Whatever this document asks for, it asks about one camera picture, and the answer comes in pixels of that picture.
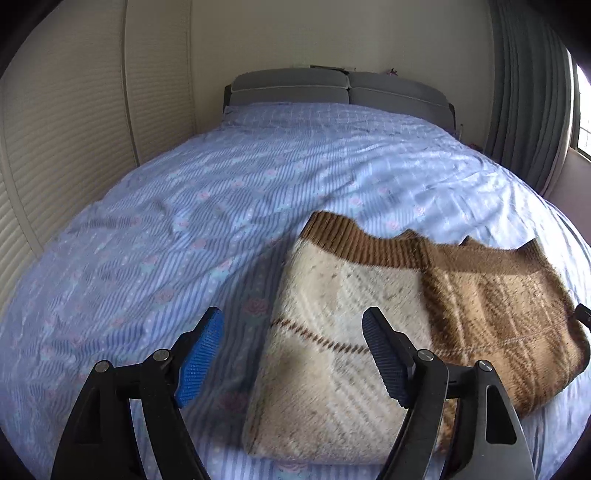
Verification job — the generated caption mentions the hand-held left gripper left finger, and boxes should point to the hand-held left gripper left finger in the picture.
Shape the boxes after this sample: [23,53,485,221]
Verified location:
[50,307,225,480]

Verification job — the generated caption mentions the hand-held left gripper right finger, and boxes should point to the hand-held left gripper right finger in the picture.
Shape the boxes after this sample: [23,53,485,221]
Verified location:
[362,307,536,480]

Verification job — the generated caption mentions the brown plaid knit sweater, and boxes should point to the brown plaid knit sweater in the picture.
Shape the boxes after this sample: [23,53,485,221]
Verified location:
[242,211,591,464]

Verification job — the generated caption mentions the blue striped floral blanket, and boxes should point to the blue striped floral blanket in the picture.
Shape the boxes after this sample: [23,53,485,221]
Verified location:
[0,102,591,480]

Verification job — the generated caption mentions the window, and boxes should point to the window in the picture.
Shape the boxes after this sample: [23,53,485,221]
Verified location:
[570,60,591,162]

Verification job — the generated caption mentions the grey-green curtain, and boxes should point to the grey-green curtain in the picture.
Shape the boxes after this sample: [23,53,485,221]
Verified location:
[485,0,578,195]

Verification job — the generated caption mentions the grey headboard cushion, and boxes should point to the grey headboard cushion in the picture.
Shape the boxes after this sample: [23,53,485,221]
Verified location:
[229,68,350,108]
[347,71,451,118]

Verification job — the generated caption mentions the cream louvered wardrobe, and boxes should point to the cream louvered wardrobe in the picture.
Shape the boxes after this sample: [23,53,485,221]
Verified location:
[0,0,197,296]

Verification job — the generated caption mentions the dark bed headboard frame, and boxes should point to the dark bed headboard frame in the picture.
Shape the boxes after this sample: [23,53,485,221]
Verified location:
[223,84,458,131]

